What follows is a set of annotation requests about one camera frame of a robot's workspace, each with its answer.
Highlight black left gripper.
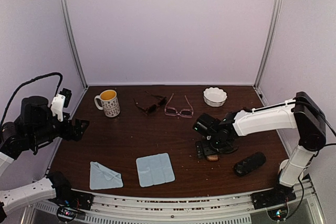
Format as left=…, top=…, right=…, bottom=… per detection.
left=30, top=112, right=89, bottom=146

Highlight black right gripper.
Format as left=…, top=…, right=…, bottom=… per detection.
left=195, top=136, right=233, bottom=159

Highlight brown plaid glasses case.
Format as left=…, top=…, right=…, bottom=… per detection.
left=206, top=154, right=219, bottom=162

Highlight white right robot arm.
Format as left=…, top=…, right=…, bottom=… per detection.
left=193, top=91, right=327, bottom=204

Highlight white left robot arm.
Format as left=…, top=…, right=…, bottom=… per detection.
left=1, top=96, right=89, bottom=220

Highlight dark tortoiseshell sunglasses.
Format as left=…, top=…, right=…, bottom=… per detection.
left=133, top=91, right=167, bottom=115

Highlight white floral mug yellow inside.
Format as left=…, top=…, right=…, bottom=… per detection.
left=94, top=90, right=121, bottom=118

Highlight white fluted ceramic bowl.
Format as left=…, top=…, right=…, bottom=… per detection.
left=203, top=87, right=227, bottom=108

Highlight flat light blue cloth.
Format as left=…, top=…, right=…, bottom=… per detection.
left=136, top=153, right=175, bottom=187

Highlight black quilted glasses case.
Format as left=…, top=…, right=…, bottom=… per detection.
left=233, top=152, right=266, bottom=177

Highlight folded light blue cloth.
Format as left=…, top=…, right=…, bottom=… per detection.
left=89, top=162, right=123, bottom=190

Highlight white paper cup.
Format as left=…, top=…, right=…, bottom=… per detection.
left=278, top=159, right=289, bottom=176

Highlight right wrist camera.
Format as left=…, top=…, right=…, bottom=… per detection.
left=192, top=113, right=221, bottom=137

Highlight pink frame sunglasses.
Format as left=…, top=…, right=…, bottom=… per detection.
left=164, top=93, right=194, bottom=118

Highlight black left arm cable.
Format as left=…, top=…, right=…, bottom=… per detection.
left=0, top=72, right=64, bottom=125

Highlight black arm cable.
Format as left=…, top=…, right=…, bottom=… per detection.
left=285, top=98, right=336, bottom=217
left=0, top=72, right=64, bottom=125

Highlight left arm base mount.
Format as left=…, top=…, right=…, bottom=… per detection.
left=48, top=190, right=94, bottom=223

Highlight front aluminium rail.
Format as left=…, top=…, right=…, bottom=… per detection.
left=26, top=188, right=326, bottom=224

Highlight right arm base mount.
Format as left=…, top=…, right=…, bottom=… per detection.
left=251, top=189, right=296, bottom=221

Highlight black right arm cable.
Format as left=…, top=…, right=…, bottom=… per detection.
left=285, top=98, right=336, bottom=217

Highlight right aluminium frame post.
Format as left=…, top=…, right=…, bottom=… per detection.
left=254, top=0, right=283, bottom=90

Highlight aluminium frame post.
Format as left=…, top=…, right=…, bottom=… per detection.
left=254, top=0, right=283, bottom=90
left=60, top=0, right=88, bottom=89

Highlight left aluminium frame post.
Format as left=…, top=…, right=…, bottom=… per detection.
left=60, top=0, right=88, bottom=89

